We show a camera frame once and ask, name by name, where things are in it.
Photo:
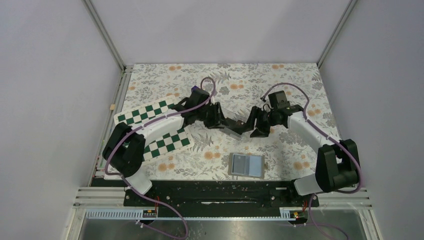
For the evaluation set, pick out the purple yellow cube stack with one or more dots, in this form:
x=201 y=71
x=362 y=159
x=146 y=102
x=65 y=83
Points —
x=195 y=88

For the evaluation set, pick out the grey card holder wallet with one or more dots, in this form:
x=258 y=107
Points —
x=257 y=166

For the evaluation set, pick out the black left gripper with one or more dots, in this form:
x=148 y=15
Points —
x=217 y=118

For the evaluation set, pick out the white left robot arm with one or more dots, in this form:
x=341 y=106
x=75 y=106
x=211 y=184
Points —
x=125 y=148

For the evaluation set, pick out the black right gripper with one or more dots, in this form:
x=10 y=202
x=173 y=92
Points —
x=261 y=131

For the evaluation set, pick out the clear acrylic card tray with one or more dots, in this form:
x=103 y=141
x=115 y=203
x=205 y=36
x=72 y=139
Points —
x=233 y=124

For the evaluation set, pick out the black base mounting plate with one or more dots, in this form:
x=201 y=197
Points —
x=214 y=198

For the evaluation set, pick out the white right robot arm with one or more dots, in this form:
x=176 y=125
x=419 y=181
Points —
x=335 y=168

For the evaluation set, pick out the floral table cloth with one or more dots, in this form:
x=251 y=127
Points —
x=239 y=87

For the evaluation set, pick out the green white chessboard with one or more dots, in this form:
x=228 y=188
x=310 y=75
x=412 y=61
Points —
x=166 y=145

